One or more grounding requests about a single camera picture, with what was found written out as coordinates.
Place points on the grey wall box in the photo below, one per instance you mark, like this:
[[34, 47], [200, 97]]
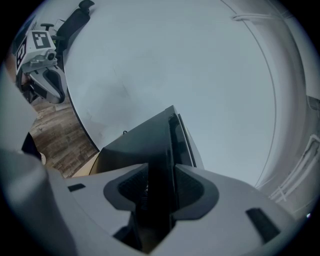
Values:
[[313, 103]]

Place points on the black fridge door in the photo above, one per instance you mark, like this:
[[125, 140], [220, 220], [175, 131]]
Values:
[[140, 145]]

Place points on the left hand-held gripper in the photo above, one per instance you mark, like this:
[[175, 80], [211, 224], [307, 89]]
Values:
[[37, 50]]

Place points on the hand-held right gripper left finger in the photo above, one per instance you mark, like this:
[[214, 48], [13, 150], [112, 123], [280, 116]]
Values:
[[95, 200]]

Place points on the person's left forearm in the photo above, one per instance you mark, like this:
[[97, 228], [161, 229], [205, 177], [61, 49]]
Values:
[[9, 63]]

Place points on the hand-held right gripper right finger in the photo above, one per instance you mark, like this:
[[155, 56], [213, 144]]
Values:
[[225, 200]]

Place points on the black office chair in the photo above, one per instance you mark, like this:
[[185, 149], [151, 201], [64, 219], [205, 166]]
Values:
[[71, 22]]

